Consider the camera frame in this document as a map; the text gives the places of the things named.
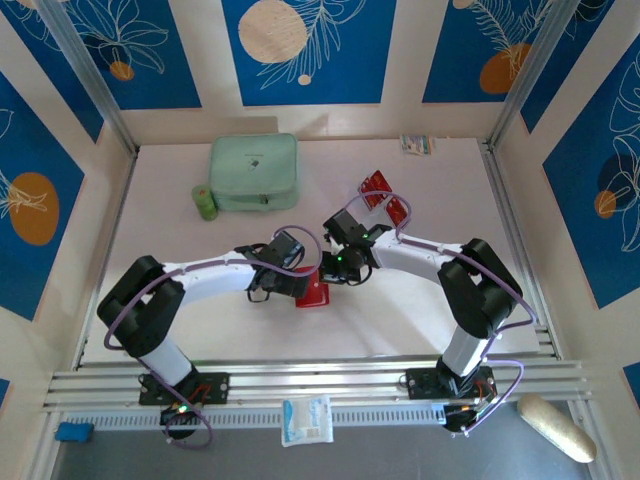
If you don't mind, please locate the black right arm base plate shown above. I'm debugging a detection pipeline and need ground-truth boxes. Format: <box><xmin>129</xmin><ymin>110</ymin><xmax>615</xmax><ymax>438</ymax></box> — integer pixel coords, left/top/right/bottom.
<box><xmin>405</xmin><ymin>367</ymin><xmax>496</xmax><ymax>401</ymax></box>

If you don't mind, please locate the small printed paper packet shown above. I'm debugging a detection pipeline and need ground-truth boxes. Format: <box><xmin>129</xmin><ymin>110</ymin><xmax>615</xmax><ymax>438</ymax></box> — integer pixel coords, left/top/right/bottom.
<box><xmin>399</xmin><ymin>133</ymin><xmax>435</xmax><ymax>156</ymax></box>

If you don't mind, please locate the white slotted cable duct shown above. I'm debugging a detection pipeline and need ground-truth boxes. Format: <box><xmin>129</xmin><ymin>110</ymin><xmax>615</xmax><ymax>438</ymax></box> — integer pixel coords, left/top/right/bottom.
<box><xmin>64</xmin><ymin>403</ymin><xmax>447</xmax><ymax>432</ymax></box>

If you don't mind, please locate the aluminium front rail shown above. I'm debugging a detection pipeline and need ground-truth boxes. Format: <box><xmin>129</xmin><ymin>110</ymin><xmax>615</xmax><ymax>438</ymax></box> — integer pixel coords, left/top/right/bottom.
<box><xmin>42</xmin><ymin>354</ymin><xmax>591</xmax><ymax>416</ymax></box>

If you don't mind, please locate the green tape roll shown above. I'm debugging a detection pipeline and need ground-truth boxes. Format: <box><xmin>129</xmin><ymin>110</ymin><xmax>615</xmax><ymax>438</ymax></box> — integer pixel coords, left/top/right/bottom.
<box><xmin>191</xmin><ymin>183</ymin><xmax>219</xmax><ymax>223</ymax></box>

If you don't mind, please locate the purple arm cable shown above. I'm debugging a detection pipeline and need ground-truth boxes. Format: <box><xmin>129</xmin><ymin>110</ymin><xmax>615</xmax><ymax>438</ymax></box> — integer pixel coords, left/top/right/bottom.
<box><xmin>344</xmin><ymin>192</ymin><xmax>537</xmax><ymax>436</ymax></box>
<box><xmin>103</xmin><ymin>224</ymin><xmax>324</xmax><ymax>450</ymax></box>

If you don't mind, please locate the blue sponge block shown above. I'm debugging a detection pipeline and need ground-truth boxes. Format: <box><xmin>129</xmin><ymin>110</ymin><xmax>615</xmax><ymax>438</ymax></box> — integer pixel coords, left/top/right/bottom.
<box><xmin>54</xmin><ymin>422</ymin><xmax>95</xmax><ymax>444</ymax></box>

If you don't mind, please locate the beige glitter pouch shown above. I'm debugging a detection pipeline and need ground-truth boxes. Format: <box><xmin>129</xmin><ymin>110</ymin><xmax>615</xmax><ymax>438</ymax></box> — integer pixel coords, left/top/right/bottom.
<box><xmin>517</xmin><ymin>393</ymin><xmax>599</xmax><ymax>464</ymax></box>

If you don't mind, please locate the mint green zipper pouch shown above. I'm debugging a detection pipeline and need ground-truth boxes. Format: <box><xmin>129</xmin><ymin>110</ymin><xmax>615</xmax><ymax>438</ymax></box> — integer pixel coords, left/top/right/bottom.
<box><xmin>208</xmin><ymin>132</ymin><xmax>300</xmax><ymax>212</ymax></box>

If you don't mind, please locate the red card holder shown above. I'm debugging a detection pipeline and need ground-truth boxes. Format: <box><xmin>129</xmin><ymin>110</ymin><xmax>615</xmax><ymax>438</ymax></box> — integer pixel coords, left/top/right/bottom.
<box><xmin>294</xmin><ymin>266</ymin><xmax>333</xmax><ymax>309</ymax></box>

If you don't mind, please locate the aluminium side rail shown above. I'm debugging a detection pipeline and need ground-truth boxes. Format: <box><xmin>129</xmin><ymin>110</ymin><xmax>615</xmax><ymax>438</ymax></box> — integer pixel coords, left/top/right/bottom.
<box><xmin>479</xmin><ymin>142</ymin><xmax>561</xmax><ymax>359</ymax></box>
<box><xmin>74</xmin><ymin>149</ymin><xmax>139</xmax><ymax>371</ymax></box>

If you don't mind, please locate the clear acrylic card tray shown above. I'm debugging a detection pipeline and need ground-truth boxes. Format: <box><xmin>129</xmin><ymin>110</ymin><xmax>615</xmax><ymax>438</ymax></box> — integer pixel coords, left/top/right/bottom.
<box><xmin>357</xmin><ymin>169</ymin><xmax>414</xmax><ymax>229</ymax></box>

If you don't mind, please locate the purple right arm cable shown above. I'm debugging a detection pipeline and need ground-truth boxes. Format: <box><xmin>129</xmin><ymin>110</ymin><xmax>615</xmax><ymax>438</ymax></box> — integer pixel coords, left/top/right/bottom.
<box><xmin>344</xmin><ymin>192</ymin><xmax>537</xmax><ymax>436</ymax></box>

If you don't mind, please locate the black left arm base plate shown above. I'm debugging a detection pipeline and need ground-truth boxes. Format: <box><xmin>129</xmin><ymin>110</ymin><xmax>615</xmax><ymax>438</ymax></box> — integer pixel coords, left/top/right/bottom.
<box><xmin>138</xmin><ymin>372</ymin><xmax>231</xmax><ymax>406</ymax></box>

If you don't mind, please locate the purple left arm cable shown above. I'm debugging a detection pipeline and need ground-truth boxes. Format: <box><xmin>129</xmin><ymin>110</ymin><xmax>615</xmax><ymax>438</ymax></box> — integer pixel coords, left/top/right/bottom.
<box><xmin>103</xmin><ymin>224</ymin><xmax>324</xmax><ymax>450</ymax></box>

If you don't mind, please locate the black connector module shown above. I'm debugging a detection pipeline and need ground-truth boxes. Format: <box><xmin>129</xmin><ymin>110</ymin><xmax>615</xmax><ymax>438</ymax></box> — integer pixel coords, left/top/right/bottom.
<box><xmin>159</xmin><ymin>403</ymin><xmax>201</xmax><ymax>441</ymax></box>
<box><xmin>442</xmin><ymin>397</ymin><xmax>499</xmax><ymax>439</ymax></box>

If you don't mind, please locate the aluminium frame post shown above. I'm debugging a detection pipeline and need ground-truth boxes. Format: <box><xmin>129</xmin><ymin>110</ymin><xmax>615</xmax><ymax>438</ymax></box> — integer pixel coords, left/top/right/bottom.
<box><xmin>37</xmin><ymin>0</ymin><xmax>140</xmax><ymax>156</ymax></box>
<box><xmin>487</xmin><ymin>0</ymin><xmax>589</xmax><ymax>151</ymax></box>

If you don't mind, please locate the white and blue wipes packet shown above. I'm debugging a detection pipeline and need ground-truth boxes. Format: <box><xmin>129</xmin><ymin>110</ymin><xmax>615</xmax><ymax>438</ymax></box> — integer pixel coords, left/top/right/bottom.
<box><xmin>280</xmin><ymin>394</ymin><xmax>335</xmax><ymax>448</ymax></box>

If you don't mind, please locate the red credit card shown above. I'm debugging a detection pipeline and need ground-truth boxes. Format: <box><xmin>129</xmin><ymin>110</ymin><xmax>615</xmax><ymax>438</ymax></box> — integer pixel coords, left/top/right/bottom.
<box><xmin>384</xmin><ymin>195</ymin><xmax>413</xmax><ymax>227</ymax></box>
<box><xmin>359</xmin><ymin>170</ymin><xmax>395</xmax><ymax>210</ymax></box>

